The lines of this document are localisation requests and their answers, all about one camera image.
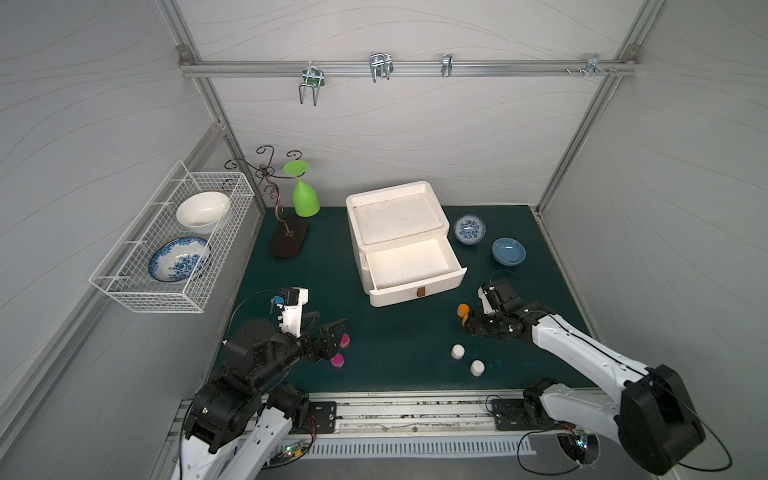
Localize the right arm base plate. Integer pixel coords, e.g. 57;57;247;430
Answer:
486;396;537;432

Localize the plain blue bowl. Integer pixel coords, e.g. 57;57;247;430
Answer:
491;237;527;267

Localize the pink paint can near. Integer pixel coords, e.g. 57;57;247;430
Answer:
331;353;345;369

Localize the white bowl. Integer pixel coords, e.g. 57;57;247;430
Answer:
176;191;230;235

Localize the small metal hook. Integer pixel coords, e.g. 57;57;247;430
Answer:
441;53;453;78

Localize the white vent grille strip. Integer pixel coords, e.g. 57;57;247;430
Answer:
307;435;537;460

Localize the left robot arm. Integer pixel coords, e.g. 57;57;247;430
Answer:
172;312;349;479

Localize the double wire hook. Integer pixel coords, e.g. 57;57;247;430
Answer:
368;53;394;83

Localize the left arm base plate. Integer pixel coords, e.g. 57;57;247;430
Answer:
302;401;338;435

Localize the green upturned wine glass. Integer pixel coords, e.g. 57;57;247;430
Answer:
283;160;320;218

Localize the right end metal hook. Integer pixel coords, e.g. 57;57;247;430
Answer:
564;54;618;78

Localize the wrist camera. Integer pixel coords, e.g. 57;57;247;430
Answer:
274;287;309;338
477;279;523;316

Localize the left base cable bundle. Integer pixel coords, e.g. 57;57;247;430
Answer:
263;419;316;470

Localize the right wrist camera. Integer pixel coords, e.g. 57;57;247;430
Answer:
477;279;523;316

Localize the white paint can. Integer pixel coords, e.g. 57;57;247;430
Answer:
470;360;486;377
450;344;466;360

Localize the white paint can left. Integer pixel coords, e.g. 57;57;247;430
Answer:
450;344;466;360

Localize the white paint can right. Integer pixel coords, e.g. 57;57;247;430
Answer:
470;360;486;377

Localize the pink paint can far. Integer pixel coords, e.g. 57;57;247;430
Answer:
339;333;351;349

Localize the metal hook with green tag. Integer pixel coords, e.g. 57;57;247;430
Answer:
298;65;325;106

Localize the pink paint can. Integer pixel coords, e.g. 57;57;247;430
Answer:
339;333;351;349
331;353;345;369

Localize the small blue patterned bowl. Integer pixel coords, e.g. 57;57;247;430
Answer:
453;214;486;246

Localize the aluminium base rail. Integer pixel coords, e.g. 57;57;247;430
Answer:
167;388;661;443

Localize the aluminium top rail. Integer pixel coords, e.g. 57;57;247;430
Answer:
180;59;641;80

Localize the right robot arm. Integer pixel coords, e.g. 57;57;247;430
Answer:
461;304;706;475

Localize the white wire basket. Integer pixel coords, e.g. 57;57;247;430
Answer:
89;161;254;314

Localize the white three-drawer cabinet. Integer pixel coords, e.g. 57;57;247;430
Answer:
346;181;467;308

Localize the round electronics board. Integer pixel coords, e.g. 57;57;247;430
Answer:
556;433;601;466

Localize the dark metal glass rack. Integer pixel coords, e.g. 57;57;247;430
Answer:
224;144;310;259

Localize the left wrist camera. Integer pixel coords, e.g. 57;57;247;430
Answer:
274;287;309;338

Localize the blue patterned plate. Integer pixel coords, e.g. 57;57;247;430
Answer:
148;236;211;283

